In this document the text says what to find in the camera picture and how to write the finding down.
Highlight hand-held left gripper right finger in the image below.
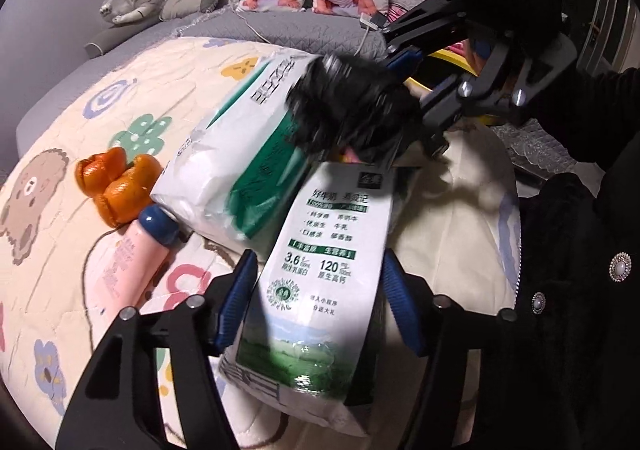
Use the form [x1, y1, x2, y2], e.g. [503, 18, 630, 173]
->
[381, 249, 520, 450]

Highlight cartoon printed blanket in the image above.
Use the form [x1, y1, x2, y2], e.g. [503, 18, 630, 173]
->
[0, 36, 523, 450]

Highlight grey bolster cushion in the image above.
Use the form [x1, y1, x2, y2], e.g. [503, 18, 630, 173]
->
[82, 18, 166, 61]

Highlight grey bed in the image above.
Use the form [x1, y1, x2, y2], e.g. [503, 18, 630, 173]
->
[15, 20, 176, 155]

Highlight yellow rimmed black bin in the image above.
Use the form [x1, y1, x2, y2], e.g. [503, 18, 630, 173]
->
[407, 50, 501, 125]

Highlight person's right forearm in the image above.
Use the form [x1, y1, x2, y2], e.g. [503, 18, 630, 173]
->
[525, 57, 640, 173]

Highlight black plastic bag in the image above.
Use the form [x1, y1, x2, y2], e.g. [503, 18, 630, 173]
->
[285, 54, 421, 165]

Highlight silver ribbed metal panel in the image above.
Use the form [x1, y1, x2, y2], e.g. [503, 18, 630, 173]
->
[565, 0, 640, 75]

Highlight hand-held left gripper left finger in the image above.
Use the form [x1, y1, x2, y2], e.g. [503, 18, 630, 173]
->
[55, 249, 261, 450]

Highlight white green milk bag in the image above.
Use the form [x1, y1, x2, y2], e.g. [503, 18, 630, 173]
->
[219, 161, 396, 437]

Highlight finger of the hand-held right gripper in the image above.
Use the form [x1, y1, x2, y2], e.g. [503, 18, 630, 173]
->
[381, 0, 471, 80]
[415, 37, 538, 163]

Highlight black buttoned coat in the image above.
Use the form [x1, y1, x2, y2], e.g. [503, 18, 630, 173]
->
[470, 170, 640, 450]

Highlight white green tissue pack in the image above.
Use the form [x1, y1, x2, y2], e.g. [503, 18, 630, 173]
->
[150, 51, 351, 255]

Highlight orange toy pieces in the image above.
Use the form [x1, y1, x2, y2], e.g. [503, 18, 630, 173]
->
[75, 147, 163, 229]

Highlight pink tube blue cap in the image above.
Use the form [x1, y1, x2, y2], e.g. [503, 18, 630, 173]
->
[85, 206, 182, 313]

